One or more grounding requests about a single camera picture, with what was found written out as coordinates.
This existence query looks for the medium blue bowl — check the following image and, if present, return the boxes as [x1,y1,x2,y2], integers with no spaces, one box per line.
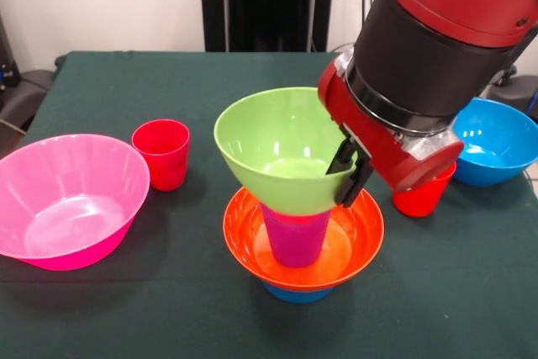
[260,280,336,304]

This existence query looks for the large pink bowl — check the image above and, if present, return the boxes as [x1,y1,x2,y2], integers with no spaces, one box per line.
[0,133,151,272]

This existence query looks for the large blue bowl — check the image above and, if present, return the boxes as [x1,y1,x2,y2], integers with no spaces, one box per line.
[451,97,538,188]

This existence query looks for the dark green tablecloth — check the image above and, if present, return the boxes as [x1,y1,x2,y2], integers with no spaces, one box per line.
[0,50,538,359]

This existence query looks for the purple cup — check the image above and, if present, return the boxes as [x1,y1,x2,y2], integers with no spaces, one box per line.
[260,202,333,269]

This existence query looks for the green bowl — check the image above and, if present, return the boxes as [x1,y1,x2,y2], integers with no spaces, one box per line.
[213,87,361,217]

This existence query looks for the black equipment tower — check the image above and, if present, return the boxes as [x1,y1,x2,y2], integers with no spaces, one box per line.
[0,13,20,112]

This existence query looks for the red cup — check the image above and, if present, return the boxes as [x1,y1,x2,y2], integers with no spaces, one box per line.
[130,119,191,193]
[393,161,457,219]

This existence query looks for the orange bowl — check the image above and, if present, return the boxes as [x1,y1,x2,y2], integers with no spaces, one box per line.
[222,186,386,293]

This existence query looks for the black pedestal foot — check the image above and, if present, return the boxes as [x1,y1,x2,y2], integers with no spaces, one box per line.
[0,68,55,133]
[481,65,538,120]

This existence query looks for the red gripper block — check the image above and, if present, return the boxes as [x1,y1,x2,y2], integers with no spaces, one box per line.
[317,50,466,209]

